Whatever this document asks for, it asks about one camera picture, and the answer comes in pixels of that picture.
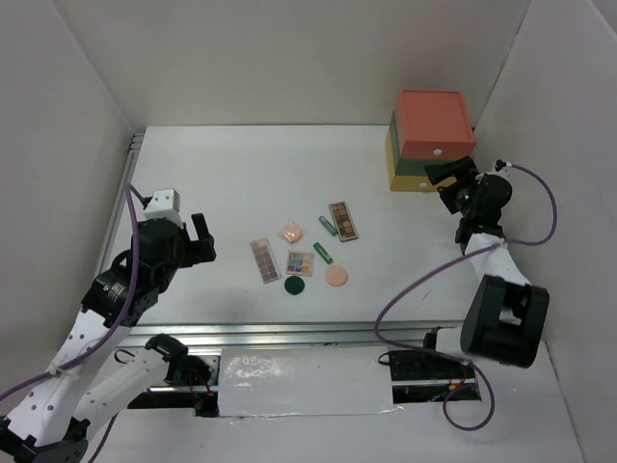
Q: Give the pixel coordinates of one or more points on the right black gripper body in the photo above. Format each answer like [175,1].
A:
[466,197]

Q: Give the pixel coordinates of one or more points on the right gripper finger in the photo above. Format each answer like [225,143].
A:
[448,195]
[460,168]

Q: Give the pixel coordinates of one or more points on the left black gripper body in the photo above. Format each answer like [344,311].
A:
[189,252]

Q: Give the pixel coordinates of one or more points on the red top drawer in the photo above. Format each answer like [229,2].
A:
[433,116]

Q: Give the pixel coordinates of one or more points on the pink eyeshadow palette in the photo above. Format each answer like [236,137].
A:
[265,260]

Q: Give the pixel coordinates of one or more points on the brown eyeshadow palette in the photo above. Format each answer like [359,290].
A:
[343,222]

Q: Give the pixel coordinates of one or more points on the colourful square eyeshadow palette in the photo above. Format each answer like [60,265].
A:
[299,263]

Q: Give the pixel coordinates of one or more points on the green lipstick tube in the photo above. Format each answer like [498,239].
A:
[321,251]
[328,226]

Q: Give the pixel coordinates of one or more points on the green drawer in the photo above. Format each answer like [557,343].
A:
[409,157]

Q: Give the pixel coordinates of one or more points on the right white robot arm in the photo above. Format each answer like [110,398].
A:
[506,317]

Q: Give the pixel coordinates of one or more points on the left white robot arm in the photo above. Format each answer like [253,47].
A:
[63,410]

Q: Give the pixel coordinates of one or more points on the wrapped peach makeup puff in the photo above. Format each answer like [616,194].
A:
[291,233]

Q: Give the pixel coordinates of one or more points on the bare peach makeup puff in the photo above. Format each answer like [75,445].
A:
[336,275]

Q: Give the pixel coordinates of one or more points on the dark green round compact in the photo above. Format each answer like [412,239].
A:
[294,285]

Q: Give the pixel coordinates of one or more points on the white foil-edged cover plate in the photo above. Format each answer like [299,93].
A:
[327,381]

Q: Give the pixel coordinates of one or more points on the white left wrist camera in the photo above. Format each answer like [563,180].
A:
[164,204]

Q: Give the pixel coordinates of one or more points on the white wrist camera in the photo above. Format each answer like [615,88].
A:
[164,204]
[501,168]

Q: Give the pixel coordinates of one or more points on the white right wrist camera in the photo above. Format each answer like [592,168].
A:
[501,168]

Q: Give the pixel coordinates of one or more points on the aluminium frame rail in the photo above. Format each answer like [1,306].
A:
[249,181]

